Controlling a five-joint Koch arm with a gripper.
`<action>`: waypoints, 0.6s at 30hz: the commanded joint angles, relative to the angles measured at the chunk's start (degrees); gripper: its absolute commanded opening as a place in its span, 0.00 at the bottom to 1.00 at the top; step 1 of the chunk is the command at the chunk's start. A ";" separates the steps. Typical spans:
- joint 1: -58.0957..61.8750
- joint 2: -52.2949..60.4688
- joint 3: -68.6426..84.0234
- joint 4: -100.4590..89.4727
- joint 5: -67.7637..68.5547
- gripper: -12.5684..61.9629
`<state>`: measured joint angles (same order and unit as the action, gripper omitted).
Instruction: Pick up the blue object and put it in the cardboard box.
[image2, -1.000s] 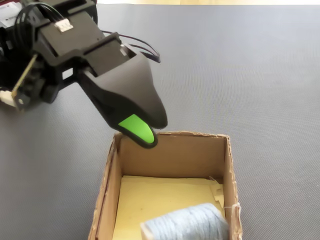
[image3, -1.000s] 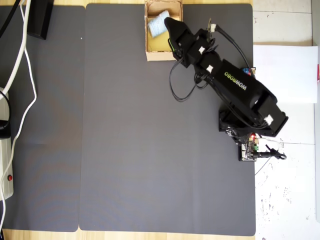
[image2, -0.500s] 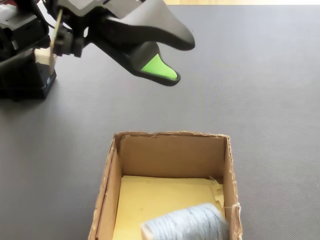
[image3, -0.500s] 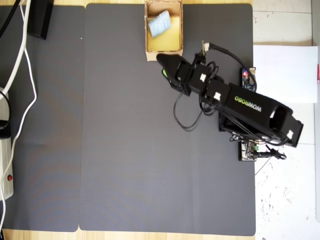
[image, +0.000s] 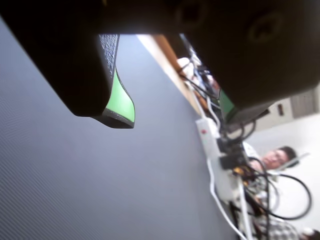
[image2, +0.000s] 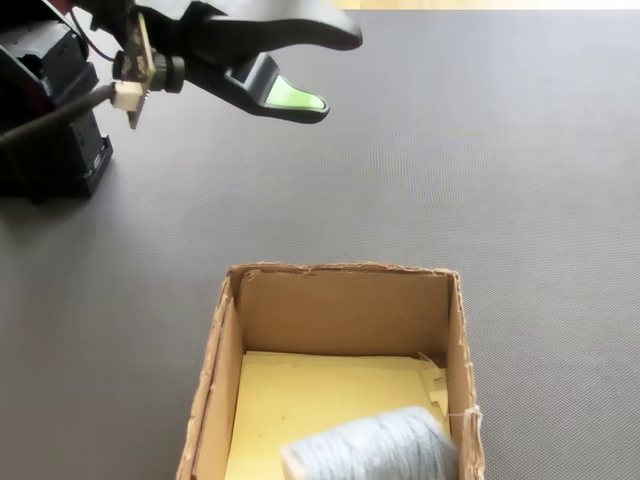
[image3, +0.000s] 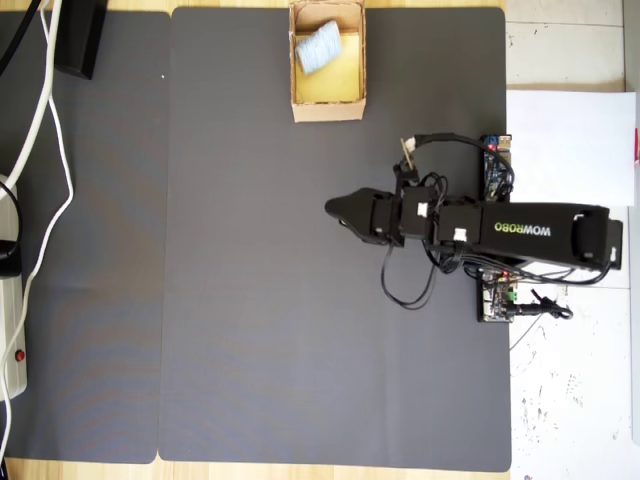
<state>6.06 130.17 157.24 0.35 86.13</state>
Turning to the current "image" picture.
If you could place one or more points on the white power strip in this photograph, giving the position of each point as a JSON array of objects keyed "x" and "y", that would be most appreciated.
[{"x": 212, "y": 147}]

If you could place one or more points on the large dark grey mat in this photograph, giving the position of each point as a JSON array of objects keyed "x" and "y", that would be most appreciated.
[{"x": 100, "y": 175}]

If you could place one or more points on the person with glasses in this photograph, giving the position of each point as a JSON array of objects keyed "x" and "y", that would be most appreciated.
[{"x": 277, "y": 158}]

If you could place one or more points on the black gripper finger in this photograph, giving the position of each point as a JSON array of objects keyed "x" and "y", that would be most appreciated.
[
  {"x": 262, "y": 55},
  {"x": 62, "y": 62}
]

